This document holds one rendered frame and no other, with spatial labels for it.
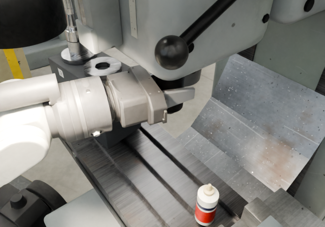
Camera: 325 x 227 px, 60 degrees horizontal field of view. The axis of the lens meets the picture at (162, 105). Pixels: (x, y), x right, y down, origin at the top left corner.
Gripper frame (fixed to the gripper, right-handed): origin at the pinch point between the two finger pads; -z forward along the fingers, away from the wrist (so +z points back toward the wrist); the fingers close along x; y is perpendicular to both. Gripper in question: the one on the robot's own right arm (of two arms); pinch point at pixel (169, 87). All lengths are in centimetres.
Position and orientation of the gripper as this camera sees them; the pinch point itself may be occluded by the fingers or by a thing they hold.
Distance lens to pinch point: 46.6
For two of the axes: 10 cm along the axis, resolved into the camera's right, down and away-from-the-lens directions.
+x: -3.9, -5.7, 7.2
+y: -0.1, 7.8, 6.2
